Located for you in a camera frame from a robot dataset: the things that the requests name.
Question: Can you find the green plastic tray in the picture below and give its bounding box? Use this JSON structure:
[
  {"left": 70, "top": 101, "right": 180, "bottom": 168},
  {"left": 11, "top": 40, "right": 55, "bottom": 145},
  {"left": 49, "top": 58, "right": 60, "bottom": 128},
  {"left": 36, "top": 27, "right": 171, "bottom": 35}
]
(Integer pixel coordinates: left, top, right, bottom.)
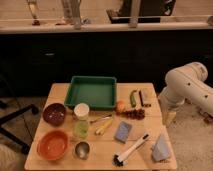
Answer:
[{"left": 64, "top": 76, "right": 117, "bottom": 110}]

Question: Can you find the blue sponge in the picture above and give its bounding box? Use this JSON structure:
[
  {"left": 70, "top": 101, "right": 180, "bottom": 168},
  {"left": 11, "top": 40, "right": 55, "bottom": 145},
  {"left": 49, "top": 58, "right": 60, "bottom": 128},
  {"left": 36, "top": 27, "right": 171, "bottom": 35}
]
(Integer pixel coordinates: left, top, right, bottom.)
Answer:
[{"left": 114, "top": 122, "right": 132, "bottom": 143}]

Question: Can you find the orange fruit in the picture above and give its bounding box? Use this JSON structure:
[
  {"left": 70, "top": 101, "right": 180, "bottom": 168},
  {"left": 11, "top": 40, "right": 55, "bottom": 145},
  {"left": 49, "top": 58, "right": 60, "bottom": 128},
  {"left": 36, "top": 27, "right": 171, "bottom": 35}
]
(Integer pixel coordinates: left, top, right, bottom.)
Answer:
[{"left": 115, "top": 101, "right": 125, "bottom": 113}]

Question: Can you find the dark red grape bunch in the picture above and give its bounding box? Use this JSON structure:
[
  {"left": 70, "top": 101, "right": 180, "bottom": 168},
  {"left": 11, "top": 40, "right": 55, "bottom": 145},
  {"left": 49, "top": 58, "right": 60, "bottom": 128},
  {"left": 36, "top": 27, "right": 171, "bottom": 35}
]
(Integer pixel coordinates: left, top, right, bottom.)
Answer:
[{"left": 123, "top": 109, "right": 145, "bottom": 120}]

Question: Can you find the wooden table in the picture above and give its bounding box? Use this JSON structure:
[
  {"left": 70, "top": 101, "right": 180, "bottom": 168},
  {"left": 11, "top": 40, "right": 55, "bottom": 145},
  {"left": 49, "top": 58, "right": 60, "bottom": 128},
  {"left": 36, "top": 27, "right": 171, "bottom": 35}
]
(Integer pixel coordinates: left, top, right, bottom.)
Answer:
[{"left": 25, "top": 83, "right": 177, "bottom": 171}]

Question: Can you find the orange bowl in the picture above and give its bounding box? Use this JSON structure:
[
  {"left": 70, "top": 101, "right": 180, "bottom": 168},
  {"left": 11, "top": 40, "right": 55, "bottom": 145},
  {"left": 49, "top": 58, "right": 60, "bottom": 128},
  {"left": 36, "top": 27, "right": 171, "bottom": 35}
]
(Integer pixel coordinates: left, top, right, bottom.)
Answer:
[{"left": 37, "top": 130, "right": 69, "bottom": 161}]

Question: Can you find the dark purple bowl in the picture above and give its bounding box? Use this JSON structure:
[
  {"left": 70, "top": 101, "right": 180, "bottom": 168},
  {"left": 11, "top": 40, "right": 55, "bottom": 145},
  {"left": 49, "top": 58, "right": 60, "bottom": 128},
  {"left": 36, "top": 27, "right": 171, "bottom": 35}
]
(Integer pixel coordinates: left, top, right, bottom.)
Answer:
[{"left": 42, "top": 103, "right": 66, "bottom": 126}]

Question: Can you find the yellow banana toy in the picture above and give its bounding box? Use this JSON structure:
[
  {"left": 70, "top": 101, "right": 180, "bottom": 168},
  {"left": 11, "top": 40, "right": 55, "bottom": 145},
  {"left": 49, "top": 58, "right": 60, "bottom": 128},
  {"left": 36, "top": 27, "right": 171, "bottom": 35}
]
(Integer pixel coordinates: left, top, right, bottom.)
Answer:
[{"left": 95, "top": 119, "right": 113, "bottom": 135}]

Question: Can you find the green cucumber toy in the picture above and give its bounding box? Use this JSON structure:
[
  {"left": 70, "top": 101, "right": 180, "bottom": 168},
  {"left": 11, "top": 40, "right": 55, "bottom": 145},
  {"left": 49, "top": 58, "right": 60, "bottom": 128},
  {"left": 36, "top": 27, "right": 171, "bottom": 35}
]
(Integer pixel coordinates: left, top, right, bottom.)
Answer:
[{"left": 130, "top": 90, "right": 137, "bottom": 108}]

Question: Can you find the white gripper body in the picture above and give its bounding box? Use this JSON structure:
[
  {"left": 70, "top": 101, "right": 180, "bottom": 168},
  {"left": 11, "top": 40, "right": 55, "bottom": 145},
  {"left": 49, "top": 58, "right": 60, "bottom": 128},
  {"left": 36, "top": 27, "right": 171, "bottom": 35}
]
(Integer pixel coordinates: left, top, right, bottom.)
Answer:
[{"left": 161, "top": 104, "right": 176, "bottom": 127}]

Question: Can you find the white dish brush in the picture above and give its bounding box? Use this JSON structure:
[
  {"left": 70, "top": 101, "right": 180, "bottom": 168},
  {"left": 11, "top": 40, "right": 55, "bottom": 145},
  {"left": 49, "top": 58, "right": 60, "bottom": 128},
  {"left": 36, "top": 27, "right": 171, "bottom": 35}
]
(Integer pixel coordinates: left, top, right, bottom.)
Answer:
[{"left": 113, "top": 134, "right": 149, "bottom": 167}]

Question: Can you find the small metal cup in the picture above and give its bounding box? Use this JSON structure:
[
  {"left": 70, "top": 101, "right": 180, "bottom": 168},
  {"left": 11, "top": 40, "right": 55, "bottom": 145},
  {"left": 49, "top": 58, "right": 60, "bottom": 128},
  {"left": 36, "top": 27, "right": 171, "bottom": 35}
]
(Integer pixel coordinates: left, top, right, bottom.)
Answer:
[{"left": 75, "top": 141, "right": 90, "bottom": 160}]

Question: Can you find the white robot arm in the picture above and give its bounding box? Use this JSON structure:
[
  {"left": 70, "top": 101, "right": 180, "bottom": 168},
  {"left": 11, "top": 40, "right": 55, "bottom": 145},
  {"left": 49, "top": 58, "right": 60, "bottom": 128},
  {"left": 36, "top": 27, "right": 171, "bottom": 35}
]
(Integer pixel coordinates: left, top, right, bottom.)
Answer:
[{"left": 158, "top": 62, "right": 213, "bottom": 126}]

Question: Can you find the grey blue cloth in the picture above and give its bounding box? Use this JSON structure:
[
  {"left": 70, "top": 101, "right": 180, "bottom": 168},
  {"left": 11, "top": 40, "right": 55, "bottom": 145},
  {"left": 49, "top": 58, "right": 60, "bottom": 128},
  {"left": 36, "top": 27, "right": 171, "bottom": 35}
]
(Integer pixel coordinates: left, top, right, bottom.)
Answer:
[{"left": 152, "top": 134, "right": 171, "bottom": 162}]

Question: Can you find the green plastic cup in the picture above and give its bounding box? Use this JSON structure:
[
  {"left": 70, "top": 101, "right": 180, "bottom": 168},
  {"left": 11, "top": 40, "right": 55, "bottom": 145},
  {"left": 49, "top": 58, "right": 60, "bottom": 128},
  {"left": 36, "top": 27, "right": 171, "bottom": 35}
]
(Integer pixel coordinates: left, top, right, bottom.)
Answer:
[{"left": 74, "top": 120, "right": 89, "bottom": 138}]

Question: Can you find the black office chair base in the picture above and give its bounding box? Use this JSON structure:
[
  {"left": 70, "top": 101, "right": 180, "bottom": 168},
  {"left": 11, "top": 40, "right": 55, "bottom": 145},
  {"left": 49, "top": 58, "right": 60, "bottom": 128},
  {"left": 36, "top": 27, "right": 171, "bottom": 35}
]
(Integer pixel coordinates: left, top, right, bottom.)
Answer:
[{"left": 0, "top": 103, "right": 39, "bottom": 155}]

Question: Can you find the metal spoon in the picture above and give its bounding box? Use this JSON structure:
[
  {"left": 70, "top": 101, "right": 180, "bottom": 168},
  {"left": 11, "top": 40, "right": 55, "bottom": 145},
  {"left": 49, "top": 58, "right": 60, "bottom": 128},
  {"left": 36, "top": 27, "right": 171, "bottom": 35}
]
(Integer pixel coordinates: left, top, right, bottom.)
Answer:
[{"left": 89, "top": 115, "right": 112, "bottom": 124}]

